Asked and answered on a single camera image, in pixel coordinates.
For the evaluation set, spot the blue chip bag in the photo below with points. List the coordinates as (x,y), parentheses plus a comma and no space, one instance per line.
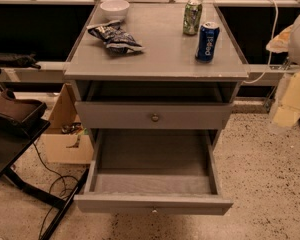
(114,37)

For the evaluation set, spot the grey drawer cabinet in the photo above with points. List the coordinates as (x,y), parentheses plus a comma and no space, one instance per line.
(166,71)

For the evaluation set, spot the white bowl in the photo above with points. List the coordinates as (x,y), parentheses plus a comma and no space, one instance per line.
(115,9)

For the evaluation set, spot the closed grey upper drawer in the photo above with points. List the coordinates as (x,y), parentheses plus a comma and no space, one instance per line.
(153,115)

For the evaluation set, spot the green soda can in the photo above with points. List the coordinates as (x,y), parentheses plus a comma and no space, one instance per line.
(192,17)

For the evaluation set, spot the black stand with tray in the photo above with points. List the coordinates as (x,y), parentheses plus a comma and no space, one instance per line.
(21,124)

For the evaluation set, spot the cardboard box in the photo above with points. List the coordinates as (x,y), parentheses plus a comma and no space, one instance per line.
(65,140)

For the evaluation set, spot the blue Pepsi can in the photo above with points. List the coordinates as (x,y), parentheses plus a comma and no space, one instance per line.
(208,36)

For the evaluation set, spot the black bag on shelf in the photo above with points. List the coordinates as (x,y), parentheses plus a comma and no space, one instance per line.
(18,60)

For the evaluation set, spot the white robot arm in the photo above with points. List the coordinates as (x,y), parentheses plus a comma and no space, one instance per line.
(286,110)

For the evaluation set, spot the open grey middle drawer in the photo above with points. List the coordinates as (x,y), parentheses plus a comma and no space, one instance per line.
(153,171)

